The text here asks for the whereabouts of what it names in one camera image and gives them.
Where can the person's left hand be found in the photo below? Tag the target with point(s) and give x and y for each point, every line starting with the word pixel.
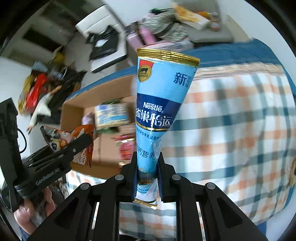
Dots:
pixel 26 212

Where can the patterned grey tote bag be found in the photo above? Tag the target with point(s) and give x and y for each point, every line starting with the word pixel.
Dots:
pixel 165 26

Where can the yellow orange snack bag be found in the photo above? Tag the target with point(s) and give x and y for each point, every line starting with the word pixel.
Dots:
pixel 189 17

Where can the black plastic bag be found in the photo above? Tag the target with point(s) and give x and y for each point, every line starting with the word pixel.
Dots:
pixel 103 44

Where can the blue Nestle sachet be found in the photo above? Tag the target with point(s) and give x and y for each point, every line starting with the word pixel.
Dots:
pixel 163 80

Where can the red plastic bag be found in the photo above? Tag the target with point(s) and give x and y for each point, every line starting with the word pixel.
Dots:
pixel 39 86

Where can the white black chair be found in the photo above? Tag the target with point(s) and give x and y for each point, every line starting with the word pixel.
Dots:
pixel 96 22

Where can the orange cartoon snack bag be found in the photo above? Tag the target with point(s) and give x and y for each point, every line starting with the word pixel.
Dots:
pixel 79 139

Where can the grey upholstered chair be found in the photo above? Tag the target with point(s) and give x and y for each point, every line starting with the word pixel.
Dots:
pixel 211 11

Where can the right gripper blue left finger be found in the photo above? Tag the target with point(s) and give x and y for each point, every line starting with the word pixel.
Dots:
pixel 128 188

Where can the green wet wipes pack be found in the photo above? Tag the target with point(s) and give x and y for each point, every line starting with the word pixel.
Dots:
pixel 111 129

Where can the pink suitcase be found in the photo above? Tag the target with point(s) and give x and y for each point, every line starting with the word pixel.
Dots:
pixel 138 36

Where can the white flat board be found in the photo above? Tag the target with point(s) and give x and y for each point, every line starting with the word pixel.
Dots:
pixel 238 33

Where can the red snack packet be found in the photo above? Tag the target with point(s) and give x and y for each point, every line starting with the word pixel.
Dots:
pixel 126 145

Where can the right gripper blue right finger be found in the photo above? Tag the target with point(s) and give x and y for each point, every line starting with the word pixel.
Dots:
pixel 166 187

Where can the yellow white tissue pack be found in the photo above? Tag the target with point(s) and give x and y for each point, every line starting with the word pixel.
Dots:
pixel 112 115

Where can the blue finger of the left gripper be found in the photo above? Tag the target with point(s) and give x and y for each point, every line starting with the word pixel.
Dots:
pixel 45 162

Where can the plaid blue tablecloth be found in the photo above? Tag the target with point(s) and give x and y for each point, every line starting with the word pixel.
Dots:
pixel 235 128

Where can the purple cloth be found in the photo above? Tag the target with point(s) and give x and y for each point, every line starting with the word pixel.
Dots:
pixel 88 119

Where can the white goose plush toy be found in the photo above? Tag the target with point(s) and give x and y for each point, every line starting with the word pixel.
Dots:
pixel 42 108

